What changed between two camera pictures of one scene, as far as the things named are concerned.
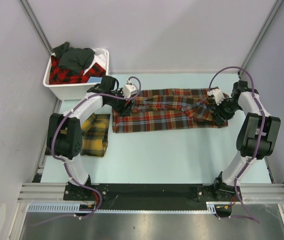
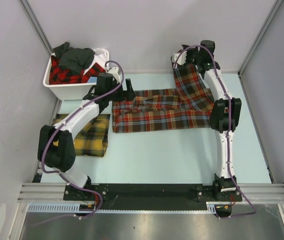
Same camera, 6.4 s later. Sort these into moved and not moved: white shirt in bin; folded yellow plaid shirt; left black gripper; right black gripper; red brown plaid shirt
Moved: red brown plaid shirt; right black gripper; left black gripper
Not moved: folded yellow plaid shirt; white shirt in bin
